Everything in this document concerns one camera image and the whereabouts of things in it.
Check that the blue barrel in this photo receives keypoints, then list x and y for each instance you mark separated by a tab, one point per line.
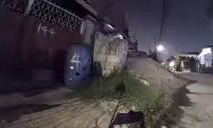
77	66

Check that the patch of weeds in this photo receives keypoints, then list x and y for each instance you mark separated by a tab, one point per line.
134	90

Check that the concrete slope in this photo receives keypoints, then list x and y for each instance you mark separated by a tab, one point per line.
150	68

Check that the street light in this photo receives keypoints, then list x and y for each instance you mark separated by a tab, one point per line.
160	48

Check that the robot's own part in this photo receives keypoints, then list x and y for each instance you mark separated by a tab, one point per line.
127	118

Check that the cracked concrete pavement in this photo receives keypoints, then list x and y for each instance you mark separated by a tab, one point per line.
69	116

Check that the low building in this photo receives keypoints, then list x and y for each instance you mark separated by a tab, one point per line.
184	62

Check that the dark red metal gate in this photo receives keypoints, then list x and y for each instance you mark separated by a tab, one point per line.
27	50

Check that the white building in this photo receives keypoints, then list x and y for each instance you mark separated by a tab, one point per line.
206	56

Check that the pale concrete road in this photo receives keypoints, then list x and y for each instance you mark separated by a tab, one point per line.
204	106

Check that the grey concrete wall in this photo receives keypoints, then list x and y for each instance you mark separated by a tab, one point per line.
111	55

